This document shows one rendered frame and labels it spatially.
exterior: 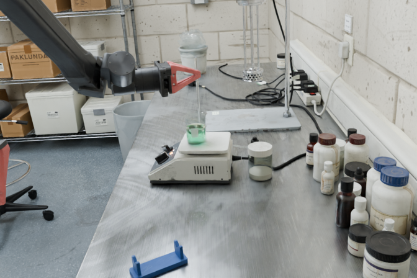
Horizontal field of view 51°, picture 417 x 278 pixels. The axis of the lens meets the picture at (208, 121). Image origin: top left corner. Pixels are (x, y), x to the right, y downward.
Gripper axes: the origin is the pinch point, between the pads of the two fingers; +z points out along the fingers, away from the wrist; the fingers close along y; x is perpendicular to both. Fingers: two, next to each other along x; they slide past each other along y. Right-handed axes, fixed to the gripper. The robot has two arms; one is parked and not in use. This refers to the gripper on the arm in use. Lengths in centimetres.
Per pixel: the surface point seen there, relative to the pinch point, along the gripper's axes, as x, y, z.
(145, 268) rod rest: 24.9, -34.0, -18.4
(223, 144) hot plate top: 16.9, -4.0, 4.5
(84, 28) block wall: 16, 255, -32
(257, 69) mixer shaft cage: 7.8, 29.5, 25.5
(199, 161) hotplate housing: 19.5, -6.0, -2.0
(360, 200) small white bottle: 17.8, -36.5, 21.1
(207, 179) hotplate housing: 24.2, -6.6, -0.4
